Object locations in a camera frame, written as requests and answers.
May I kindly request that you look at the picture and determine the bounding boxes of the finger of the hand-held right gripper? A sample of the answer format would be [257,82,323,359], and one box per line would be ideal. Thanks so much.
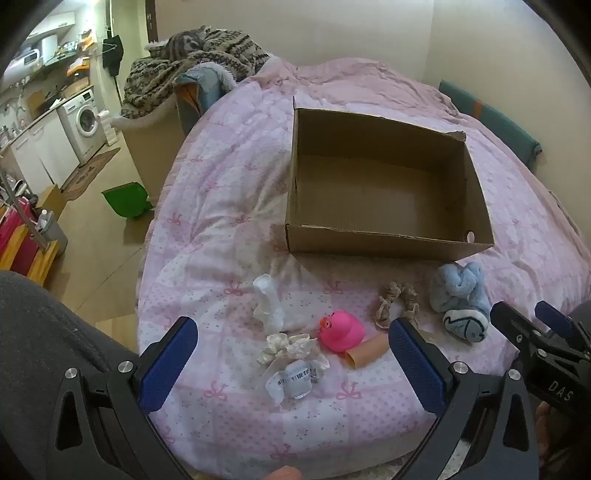
[490,301,546,354]
[534,301,587,348]

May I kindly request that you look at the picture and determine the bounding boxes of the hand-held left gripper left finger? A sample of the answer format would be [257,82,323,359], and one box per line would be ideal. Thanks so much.
[54,316,199,480]

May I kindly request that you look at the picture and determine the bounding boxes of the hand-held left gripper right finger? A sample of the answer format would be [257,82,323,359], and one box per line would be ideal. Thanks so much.
[389,318,541,480]

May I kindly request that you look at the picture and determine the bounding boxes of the beige tube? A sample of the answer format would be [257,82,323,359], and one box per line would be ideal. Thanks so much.
[344,335,392,370]

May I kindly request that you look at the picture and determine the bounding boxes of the blue fish plush toy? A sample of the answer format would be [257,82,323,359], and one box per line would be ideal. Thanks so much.
[429,261,492,346]

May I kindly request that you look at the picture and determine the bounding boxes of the beige braided scrunchie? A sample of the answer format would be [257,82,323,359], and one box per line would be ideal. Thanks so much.
[373,281,422,330]

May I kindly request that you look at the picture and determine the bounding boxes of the pink rubber duck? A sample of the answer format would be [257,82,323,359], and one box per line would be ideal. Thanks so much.
[318,310,365,353]

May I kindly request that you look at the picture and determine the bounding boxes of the white sock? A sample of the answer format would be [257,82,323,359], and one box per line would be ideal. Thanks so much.
[252,274,287,334]

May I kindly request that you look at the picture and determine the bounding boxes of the white labelled packet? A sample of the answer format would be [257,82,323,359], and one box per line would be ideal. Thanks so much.
[265,360,324,407]

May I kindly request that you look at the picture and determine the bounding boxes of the cream scrunchie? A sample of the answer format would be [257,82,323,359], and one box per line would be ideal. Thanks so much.
[261,332,331,370]

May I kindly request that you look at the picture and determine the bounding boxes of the brown cardboard box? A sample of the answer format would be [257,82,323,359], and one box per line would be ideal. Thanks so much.
[284,96,496,264]

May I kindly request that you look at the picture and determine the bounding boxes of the person's right hand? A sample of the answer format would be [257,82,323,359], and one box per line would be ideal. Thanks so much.
[534,401,554,467]

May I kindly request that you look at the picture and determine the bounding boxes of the person's grey trouser leg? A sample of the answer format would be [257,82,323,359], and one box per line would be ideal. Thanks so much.
[0,270,144,480]

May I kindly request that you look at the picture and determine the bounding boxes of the yellow wooden chair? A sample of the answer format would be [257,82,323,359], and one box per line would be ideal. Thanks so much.
[0,222,61,287]

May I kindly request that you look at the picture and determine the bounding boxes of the green plastic bin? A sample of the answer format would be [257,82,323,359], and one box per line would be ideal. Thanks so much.
[102,182,155,220]

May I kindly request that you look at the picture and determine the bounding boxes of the grey bucket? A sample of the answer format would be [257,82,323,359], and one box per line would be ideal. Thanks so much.
[34,210,69,257]

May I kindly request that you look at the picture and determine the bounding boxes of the pink bow-print quilt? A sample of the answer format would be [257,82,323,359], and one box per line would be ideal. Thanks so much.
[136,58,580,476]

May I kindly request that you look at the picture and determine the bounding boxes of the red bag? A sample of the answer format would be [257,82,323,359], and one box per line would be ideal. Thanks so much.
[0,196,42,275]

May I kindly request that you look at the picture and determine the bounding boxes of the small cardboard floor box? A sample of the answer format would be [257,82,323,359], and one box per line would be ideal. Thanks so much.
[37,184,68,220]

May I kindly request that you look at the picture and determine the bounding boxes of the teal headboard cushion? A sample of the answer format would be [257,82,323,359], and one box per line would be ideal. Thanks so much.
[438,79,543,169]

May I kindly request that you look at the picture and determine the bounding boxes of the brown door mat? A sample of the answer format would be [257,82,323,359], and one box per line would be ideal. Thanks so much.
[60,147,122,201]

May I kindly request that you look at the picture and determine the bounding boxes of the white kitchen cabinets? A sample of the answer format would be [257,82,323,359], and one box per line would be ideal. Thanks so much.
[0,111,81,195]

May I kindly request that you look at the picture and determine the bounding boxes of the white washing machine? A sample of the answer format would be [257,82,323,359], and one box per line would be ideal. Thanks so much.
[60,89,108,160]

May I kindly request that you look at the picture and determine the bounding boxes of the brown patterned knit blanket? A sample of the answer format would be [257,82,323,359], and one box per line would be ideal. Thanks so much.
[121,28,271,121]

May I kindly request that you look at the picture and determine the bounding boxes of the blue fur-trimmed jacket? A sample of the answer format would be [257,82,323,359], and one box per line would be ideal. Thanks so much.
[175,62,238,132]

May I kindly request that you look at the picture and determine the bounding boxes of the black hanging garment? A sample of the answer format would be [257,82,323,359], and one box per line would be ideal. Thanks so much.
[102,34,124,75]

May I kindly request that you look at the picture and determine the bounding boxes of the grey striped cat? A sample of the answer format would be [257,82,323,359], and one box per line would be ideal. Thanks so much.
[145,27,208,58]

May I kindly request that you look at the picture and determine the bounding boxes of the white microwave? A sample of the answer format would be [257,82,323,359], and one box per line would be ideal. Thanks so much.
[9,46,44,70]

